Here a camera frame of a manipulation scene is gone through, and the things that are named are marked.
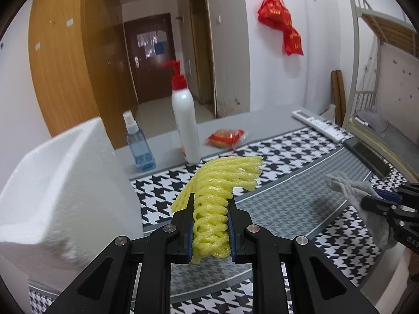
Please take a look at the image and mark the yellow sponge cloth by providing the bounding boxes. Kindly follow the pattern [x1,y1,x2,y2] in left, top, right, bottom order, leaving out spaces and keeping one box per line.
[171,156,265,264]

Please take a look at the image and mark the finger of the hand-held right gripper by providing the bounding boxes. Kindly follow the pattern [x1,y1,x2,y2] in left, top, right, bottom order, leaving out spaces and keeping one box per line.
[360,195,399,219]
[375,183,419,206]

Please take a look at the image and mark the red snack packet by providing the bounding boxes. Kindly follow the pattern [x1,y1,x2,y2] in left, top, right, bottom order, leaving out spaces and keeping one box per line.
[205,128,246,149]

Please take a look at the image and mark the wooden boards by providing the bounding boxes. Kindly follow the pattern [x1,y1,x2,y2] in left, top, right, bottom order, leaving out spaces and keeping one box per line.
[330,70,347,126]

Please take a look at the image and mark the houndstooth table mat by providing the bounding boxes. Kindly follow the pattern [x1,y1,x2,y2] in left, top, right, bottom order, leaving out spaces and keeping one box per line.
[28,126,419,314]

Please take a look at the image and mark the metal bunk bed frame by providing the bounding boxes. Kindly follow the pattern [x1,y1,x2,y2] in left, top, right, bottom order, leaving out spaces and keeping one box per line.
[342,0,419,184]

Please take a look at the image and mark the white paper notice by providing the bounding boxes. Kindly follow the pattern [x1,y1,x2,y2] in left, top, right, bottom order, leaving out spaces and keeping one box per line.
[137,31,158,58]

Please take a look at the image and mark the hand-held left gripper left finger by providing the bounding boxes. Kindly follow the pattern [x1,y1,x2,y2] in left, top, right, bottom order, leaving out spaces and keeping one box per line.
[42,199,197,314]

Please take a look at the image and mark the white remote control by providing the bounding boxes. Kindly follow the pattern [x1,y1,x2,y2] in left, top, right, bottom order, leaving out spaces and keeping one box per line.
[291,109,354,143]

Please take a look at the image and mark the black smartphone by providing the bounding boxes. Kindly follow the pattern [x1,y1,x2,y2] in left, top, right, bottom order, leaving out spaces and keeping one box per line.
[344,136,392,179]

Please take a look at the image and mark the blue spray bottle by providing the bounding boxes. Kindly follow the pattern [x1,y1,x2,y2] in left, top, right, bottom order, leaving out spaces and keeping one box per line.
[122,110,156,173]

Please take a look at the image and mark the light wooden side door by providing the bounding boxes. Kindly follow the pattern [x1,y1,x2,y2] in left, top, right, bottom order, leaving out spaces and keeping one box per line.
[188,0,217,105]

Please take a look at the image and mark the white foam box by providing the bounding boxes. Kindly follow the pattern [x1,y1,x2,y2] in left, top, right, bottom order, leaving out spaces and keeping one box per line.
[0,117,145,269]

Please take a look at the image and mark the wooden wardrobe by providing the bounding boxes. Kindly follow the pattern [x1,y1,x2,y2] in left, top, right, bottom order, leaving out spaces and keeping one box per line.
[28,0,138,149]

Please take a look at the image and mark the dark brown door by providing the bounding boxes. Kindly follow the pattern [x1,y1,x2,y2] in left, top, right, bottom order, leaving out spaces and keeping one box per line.
[124,13,175,103]

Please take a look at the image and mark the grey cloth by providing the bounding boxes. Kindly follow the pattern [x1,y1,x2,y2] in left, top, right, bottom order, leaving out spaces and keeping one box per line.
[326,171,398,251]

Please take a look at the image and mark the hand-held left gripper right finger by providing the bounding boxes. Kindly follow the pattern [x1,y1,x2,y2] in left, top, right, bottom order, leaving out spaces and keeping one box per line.
[227,199,390,314]

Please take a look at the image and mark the white pump bottle red cap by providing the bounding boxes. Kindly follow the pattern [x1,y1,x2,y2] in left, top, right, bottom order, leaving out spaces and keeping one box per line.
[160,60,201,165]

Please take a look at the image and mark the grey folded clothing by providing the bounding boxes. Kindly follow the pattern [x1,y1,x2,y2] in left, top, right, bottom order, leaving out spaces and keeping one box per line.
[355,108,390,133]

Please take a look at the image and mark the red plastic bag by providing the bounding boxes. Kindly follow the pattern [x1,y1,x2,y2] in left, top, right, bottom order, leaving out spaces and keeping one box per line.
[257,0,304,56]

